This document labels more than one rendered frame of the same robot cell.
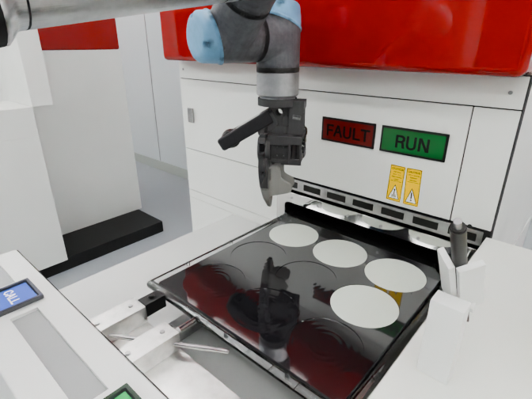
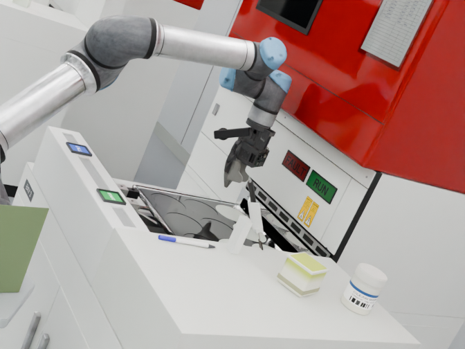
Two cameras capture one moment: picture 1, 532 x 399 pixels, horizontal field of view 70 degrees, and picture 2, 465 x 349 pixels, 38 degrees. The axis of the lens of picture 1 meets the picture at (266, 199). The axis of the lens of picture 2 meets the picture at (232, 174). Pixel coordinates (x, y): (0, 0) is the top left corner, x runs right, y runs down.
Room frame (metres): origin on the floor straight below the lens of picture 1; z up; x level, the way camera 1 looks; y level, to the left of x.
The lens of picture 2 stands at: (-1.13, -0.38, 1.54)
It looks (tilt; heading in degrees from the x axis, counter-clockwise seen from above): 16 degrees down; 12
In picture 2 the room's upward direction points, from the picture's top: 24 degrees clockwise
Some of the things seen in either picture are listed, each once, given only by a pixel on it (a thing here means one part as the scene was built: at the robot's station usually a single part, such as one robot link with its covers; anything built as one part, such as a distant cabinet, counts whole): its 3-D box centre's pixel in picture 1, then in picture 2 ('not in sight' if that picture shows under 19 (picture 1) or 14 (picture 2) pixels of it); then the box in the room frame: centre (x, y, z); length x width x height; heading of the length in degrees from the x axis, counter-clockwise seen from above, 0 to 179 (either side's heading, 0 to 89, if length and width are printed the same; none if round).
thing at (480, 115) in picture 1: (297, 157); (265, 171); (0.83, -0.07, 1.02); 0.81 x 0.03 x 0.40; 48
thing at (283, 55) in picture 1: (276, 37); (272, 90); (0.69, -0.02, 1.27); 0.09 x 0.08 x 0.11; 126
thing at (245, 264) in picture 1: (305, 278); (217, 228); (0.54, -0.07, 0.90); 0.34 x 0.34 x 0.01; 48
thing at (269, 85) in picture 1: (278, 85); (262, 116); (0.70, -0.02, 1.19); 0.08 x 0.08 x 0.05
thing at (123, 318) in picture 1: (115, 322); (111, 189); (0.43, 0.21, 0.89); 0.08 x 0.03 x 0.03; 138
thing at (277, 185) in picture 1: (276, 187); (234, 176); (0.68, -0.02, 1.01); 0.06 x 0.03 x 0.09; 78
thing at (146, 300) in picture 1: (152, 302); (131, 192); (0.47, 0.17, 0.90); 0.04 x 0.02 x 0.03; 138
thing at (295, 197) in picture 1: (359, 233); (274, 235); (0.70, -0.20, 0.89); 0.44 x 0.02 x 0.10; 48
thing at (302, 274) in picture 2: not in sight; (302, 274); (0.27, -0.33, 1.00); 0.07 x 0.07 x 0.07; 68
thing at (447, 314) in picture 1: (453, 308); (249, 226); (0.29, -0.18, 1.03); 0.06 x 0.04 x 0.13; 138
